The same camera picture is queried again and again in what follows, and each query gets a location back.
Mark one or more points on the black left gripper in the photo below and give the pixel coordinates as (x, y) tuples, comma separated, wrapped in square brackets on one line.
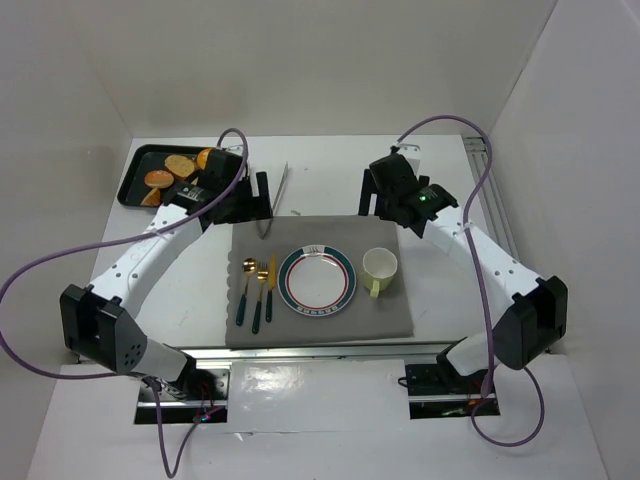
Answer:
[(248, 198)]

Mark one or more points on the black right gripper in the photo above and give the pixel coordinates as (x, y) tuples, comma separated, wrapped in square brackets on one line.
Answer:
[(376, 187)]

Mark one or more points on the silver metal tongs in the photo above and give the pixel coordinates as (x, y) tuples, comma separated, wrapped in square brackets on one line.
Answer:
[(264, 230)]

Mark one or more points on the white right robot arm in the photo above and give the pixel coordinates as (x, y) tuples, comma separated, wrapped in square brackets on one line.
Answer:
[(524, 313)]

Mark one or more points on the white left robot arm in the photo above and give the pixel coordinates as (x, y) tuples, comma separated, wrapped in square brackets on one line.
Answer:
[(99, 320)]

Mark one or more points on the pale yellow mug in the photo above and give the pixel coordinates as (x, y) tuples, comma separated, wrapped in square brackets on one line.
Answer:
[(379, 267)]

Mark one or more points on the orange croissant piece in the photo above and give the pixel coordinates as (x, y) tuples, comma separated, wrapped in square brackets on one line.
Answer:
[(152, 199)]

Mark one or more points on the white plate green rim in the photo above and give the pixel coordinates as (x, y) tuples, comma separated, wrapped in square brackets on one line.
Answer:
[(316, 281)]

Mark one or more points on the round golden bun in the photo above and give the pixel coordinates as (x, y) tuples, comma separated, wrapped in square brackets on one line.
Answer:
[(159, 179)]

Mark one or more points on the black baking tray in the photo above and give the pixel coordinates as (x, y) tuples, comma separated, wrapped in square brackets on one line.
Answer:
[(140, 172)]

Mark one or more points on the grey placemat cloth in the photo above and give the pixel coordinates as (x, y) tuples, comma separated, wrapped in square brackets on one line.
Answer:
[(364, 318)]

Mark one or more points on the gold spoon green handle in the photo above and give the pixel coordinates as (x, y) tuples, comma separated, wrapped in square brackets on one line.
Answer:
[(249, 267)]

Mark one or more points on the gold fork green handle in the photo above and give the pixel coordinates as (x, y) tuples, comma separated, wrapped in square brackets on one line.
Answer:
[(262, 277)]

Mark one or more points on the aluminium rail right side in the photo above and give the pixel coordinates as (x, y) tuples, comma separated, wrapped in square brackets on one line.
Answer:
[(493, 207)]

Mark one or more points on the aluminium rail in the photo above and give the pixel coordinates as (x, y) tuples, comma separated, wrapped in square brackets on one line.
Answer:
[(354, 351), (493, 207)]

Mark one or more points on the gold knife green handle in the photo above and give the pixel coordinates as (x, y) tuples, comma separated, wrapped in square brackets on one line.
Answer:
[(272, 279)]

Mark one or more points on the aluminium rail front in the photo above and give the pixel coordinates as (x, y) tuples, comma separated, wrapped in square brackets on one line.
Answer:
[(354, 351)]

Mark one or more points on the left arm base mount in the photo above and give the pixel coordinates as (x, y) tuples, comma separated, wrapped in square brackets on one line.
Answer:
[(207, 400)]

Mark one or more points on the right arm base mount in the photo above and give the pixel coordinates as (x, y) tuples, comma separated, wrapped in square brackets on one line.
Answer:
[(437, 391)]

